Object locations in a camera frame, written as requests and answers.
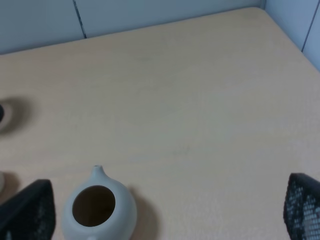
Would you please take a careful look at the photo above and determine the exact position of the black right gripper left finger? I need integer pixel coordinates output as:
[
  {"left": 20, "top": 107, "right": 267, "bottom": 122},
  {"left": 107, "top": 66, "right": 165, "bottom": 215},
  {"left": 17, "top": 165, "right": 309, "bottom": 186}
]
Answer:
[{"left": 0, "top": 179, "right": 56, "bottom": 240}]

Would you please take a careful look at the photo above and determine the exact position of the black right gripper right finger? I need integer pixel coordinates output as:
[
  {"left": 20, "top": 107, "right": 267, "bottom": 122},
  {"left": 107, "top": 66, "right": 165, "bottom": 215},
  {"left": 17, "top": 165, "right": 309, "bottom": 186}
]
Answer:
[{"left": 283, "top": 173, "right": 320, "bottom": 240}]

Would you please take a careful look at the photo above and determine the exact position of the beige ceramic teacup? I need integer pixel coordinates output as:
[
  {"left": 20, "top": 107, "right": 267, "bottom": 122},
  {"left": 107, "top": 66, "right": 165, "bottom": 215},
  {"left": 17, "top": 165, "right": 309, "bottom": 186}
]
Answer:
[{"left": 0, "top": 172, "right": 5, "bottom": 193}]

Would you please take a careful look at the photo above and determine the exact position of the beige ceramic teapot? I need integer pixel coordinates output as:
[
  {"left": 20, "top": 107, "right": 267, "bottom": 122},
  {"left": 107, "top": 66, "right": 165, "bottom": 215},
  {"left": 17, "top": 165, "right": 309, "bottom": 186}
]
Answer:
[{"left": 61, "top": 165, "right": 138, "bottom": 240}]

